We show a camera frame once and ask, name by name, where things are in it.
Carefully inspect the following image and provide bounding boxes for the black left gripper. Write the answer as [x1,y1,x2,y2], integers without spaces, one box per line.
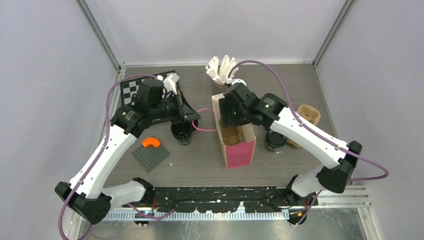
[150,90,201,124]

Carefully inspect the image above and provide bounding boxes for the single brown pulp carrier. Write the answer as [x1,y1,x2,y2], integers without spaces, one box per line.
[221,126,244,146]

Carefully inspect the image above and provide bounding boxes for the pink cakes paper bag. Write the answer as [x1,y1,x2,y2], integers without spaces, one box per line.
[191,93,257,169]

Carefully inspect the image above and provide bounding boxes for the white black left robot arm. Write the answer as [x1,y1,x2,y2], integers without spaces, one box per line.
[54,77,201,225]

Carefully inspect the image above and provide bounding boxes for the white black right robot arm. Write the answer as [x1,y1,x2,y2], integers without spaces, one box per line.
[221,83,362,205]

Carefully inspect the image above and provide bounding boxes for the black cup stack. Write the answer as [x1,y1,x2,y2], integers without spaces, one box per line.
[170,122,193,146]

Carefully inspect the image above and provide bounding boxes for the grey holder cup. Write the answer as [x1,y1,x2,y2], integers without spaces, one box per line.
[213,82,227,89]

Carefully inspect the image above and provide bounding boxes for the white wrapped stirrers bundle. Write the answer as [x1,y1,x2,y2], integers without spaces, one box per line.
[205,55,238,86]

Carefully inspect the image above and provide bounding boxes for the orange curved pipe piece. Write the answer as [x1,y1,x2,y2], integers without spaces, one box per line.
[141,137,161,148]

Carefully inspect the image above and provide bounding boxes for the grey studded baseplate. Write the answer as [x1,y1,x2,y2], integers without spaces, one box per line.
[132,145,170,173]

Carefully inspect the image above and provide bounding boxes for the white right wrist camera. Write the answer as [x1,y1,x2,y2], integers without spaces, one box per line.
[231,78,247,86]

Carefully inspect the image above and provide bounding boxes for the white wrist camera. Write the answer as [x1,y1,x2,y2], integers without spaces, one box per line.
[161,72,180,94]
[231,78,247,86]

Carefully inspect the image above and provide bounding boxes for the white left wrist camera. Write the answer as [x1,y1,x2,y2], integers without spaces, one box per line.
[161,72,180,94]

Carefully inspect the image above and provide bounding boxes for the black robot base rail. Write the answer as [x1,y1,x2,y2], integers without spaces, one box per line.
[131,186,316,214]

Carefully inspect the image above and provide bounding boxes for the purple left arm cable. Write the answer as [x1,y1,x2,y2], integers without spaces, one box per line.
[57,74,176,240]

